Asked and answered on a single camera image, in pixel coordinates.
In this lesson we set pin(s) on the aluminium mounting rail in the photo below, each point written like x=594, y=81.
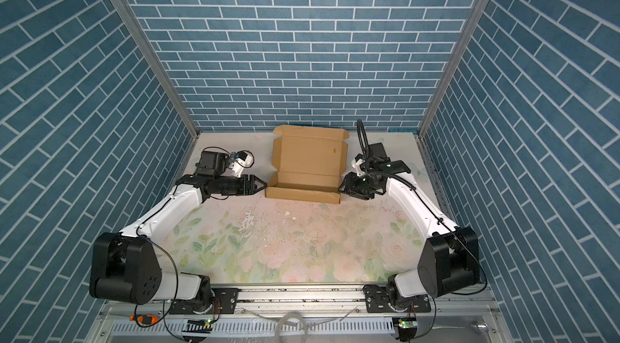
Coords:
x=328, y=299

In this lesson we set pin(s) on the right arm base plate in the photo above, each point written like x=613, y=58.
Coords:
x=384, y=299

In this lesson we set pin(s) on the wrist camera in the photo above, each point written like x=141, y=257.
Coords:
x=239, y=161
x=358, y=164

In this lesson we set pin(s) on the clear plastic tube loop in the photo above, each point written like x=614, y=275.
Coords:
x=295, y=322

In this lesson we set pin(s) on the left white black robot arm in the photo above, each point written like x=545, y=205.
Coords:
x=125, y=265

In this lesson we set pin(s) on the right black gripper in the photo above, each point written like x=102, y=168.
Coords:
x=351, y=186

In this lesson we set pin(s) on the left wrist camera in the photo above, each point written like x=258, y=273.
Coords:
x=239, y=161

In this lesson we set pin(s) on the brown cardboard box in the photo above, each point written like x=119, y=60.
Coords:
x=309, y=164

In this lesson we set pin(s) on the white slotted cable duct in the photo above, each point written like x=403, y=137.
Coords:
x=254, y=328

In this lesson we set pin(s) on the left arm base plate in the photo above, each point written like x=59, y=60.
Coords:
x=220, y=301

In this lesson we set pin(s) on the orange black screwdriver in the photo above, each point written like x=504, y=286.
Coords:
x=144, y=319

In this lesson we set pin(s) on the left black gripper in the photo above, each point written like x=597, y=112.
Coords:
x=250, y=181

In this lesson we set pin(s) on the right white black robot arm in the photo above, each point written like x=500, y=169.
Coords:
x=449, y=261

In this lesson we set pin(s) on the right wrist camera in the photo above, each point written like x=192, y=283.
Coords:
x=358, y=164

